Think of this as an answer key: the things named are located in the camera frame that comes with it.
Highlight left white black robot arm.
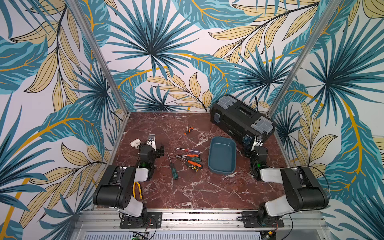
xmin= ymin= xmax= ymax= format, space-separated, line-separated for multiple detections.
xmin=93 ymin=145 xmax=165 ymax=219

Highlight teal plastic storage box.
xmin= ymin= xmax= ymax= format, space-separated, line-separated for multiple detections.
xmin=208 ymin=137 xmax=237 ymax=175

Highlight black plastic toolbox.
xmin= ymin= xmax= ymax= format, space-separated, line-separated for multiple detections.
xmin=210 ymin=95 xmax=277 ymax=145

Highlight white pipe tee fitting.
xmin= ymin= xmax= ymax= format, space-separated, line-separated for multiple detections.
xmin=130 ymin=139 xmax=141 ymax=149

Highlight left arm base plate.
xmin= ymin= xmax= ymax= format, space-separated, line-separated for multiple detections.
xmin=120 ymin=212 xmax=163 ymax=229

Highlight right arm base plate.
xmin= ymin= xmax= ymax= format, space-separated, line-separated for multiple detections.
xmin=237 ymin=211 xmax=285 ymax=228

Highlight green black long screwdriver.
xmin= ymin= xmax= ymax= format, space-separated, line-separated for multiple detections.
xmin=167 ymin=154 xmax=179 ymax=180

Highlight blue red handle screwdriver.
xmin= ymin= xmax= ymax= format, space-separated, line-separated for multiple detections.
xmin=176 ymin=148 xmax=202 ymax=155

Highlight green black short screwdriver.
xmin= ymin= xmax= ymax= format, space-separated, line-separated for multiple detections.
xmin=176 ymin=155 xmax=202 ymax=163

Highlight yellow handled pliers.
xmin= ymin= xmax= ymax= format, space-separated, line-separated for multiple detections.
xmin=133 ymin=182 xmax=143 ymax=200

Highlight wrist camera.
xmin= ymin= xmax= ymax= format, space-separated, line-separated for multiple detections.
xmin=251 ymin=136 xmax=263 ymax=152
xmin=147 ymin=134 xmax=157 ymax=150

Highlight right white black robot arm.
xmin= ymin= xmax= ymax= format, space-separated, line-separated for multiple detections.
xmin=243 ymin=143 xmax=329 ymax=221

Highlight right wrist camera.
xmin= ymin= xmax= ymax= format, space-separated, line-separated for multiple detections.
xmin=251 ymin=136 xmax=263 ymax=152

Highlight orange black large screwdriver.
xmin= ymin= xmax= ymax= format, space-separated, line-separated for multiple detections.
xmin=177 ymin=157 xmax=203 ymax=172

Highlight aluminium front rail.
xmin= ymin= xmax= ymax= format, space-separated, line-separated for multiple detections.
xmin=74 ymin=209 xmax=328 ymax=232

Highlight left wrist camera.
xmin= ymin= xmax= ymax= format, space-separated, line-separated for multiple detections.
xmin=147 ymin=134 xmax=157 ymax=150

